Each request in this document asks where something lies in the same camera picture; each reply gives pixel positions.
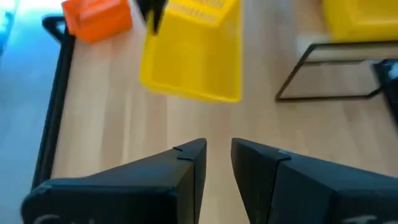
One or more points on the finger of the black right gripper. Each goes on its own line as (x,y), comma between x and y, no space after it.
(161,6)
(147,7)

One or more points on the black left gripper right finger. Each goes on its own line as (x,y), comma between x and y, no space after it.
(311,196)

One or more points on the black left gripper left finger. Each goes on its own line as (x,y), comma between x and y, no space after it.
(140,193)

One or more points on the orange plastic mesh basket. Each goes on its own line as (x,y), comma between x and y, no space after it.
(96,18)

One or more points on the yellow plastic mesh basket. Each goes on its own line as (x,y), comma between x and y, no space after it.
(363,31)
(192,62)

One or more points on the black table-level camera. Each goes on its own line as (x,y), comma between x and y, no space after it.
(390,93)

